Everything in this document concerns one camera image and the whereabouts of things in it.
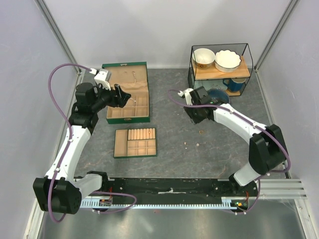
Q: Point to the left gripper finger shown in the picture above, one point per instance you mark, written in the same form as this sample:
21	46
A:
121	102
120	93

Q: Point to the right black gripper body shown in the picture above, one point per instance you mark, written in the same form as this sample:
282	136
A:
194	114

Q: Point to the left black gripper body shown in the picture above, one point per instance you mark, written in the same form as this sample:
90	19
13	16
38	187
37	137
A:
107	98

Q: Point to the green jewelry tray insert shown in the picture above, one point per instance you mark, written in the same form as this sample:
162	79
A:
138	142

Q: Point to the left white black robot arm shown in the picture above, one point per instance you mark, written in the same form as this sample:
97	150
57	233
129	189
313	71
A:
58	191

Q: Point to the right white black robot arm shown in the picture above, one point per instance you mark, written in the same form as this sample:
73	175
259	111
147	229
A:
267	147

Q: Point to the green open jewelry box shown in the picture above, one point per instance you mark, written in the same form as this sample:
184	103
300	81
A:
133	79

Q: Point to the blue ceramic bowl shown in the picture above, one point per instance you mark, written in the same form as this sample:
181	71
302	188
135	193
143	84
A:
218	97

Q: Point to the blue mug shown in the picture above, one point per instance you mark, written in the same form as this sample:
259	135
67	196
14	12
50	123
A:
234	84

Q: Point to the white ceramic bowl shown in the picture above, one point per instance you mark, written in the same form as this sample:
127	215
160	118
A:
203	58

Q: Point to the white scalloped dish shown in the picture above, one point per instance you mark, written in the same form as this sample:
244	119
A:
227	61

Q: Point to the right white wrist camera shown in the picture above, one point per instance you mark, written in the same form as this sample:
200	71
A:
187	95

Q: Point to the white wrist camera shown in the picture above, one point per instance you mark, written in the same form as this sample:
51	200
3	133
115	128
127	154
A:
102	77
187	95

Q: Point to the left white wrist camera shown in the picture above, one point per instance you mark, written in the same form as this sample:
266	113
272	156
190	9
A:
102	77

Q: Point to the black wire shelf rack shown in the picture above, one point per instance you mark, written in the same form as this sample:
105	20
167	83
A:
211	78

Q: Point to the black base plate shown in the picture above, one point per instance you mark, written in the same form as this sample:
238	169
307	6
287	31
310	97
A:
175	191

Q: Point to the light blue cable duct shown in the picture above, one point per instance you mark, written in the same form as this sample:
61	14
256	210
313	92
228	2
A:
99	203

